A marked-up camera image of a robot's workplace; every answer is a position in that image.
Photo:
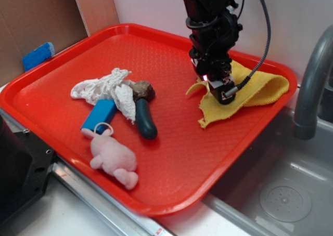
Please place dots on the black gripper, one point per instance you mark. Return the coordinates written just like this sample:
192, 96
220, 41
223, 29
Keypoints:
211, 58

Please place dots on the yellow cloth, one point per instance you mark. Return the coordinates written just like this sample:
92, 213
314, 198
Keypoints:
263, 89

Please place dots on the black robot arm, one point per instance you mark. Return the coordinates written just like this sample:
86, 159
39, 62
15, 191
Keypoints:
214, 31

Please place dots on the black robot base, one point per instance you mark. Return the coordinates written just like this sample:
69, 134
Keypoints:
26, 163

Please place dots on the brown rock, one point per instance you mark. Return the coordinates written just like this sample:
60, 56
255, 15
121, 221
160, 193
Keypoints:
143, 90

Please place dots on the dark green oblong object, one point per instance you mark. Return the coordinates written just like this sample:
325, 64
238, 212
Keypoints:
144, 120

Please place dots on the grey faucet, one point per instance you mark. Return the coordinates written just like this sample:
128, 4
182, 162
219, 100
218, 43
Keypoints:
315, 95

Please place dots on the white crumpled paper towel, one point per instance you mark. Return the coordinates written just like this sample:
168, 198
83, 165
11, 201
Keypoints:
114, 86

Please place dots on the red plastic tray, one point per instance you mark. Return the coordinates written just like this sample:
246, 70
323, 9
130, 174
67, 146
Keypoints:
179, 166

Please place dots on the blue rectangular block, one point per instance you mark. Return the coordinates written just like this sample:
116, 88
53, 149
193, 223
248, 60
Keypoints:
100, 116

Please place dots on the grey sink basin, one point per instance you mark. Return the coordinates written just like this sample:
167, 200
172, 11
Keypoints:
280, 185

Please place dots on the pink plush bunny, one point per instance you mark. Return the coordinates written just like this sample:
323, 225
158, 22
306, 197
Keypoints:
112, 157

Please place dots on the blue sponge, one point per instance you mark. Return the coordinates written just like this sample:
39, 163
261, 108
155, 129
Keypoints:
38, 56

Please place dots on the brown cardboard panel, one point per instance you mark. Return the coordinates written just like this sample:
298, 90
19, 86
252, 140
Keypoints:
28, 24

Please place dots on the metal rail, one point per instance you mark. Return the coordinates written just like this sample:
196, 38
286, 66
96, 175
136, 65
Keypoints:
74, 206

